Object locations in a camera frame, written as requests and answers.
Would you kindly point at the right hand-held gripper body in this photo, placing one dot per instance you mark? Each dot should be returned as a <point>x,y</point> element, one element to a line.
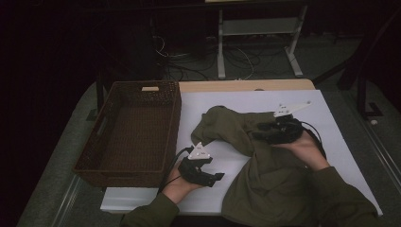
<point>285,129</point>

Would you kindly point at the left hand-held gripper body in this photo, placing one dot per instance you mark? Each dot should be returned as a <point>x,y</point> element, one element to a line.
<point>194,173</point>

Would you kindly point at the olive green pants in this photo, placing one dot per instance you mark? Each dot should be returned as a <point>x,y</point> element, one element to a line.
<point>271,183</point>

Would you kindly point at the brown woven basket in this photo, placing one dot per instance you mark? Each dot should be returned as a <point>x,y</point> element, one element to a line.
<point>132,135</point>

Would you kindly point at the person's left hand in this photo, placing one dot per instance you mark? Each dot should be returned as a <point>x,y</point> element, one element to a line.
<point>179,189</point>

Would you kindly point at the person's right hand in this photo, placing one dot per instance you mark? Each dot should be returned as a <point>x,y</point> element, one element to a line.
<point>304,151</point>

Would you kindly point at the small white round knob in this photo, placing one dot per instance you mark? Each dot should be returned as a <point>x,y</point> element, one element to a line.
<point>374,122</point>

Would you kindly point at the white metal stand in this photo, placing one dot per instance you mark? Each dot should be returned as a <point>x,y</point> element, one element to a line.
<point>260,26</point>

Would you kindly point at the dark metal stand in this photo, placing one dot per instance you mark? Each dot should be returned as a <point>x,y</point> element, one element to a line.
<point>362,63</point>

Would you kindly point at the black metal table leg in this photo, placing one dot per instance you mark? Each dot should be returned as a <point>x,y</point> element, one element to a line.
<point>100,94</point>

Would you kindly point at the grey metal rail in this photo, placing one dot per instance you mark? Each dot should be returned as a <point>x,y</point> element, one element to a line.
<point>383,154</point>
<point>67,201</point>

